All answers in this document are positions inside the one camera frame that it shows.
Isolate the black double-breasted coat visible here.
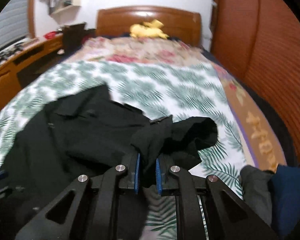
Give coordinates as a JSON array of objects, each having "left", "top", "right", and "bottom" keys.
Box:
[{"left": 0, "top": 85, "right": 218, "bottom": 239}]

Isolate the folded grey garment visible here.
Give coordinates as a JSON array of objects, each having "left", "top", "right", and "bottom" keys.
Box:
[{"left": 240, "top": 165, "right": 274, "bottom": 226}]

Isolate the folded navy garment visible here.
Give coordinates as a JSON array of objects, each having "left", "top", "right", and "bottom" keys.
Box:
[{"left": 270, "top": 165, "right": 300, "bottom": 238}]

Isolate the floral quilt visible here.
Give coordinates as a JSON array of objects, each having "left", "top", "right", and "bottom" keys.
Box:
[{"left": 66, "top": 37, "right": 287, "bottom": 172}]

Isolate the wooden desk cabinet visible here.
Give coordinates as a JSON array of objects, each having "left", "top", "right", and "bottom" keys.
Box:
[{"left": 0, "top": 34, "right": 63, "bottom": 110}]

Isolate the palm leaf bedspread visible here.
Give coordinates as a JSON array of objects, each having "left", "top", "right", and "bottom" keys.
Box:
[{"left": 0, "top": 60, "right": 251, "bottom": 240}]

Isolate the red basket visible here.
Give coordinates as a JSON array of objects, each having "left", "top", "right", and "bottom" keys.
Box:
[{"left": 43, "top": 31, "right": 63, "bottom": 40}]

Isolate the grey window blind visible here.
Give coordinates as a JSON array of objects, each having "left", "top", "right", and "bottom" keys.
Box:
[{"left": 0, "top": 0, "right": 29, "bottom": 49}]

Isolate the dark wooden chair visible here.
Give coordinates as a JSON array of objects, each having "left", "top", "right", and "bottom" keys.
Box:
[{"left": 62, "top": 22, "right": 86, "bottom": 54}]

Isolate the yellow plush toy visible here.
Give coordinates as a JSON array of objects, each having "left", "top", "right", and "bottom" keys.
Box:
[{"left": 130, "top": 19, "right": 169, "bottom": 39}]

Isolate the wooden louvered wardrobe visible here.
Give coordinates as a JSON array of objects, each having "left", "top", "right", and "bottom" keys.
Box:
[{"left": 211, "top": 0, "right": 300, "bottom": 162}]

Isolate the wooden headboard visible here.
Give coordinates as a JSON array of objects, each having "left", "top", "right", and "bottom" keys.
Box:
[{"left": 96, "top": 5, "right": 202, "bottom": 47}]

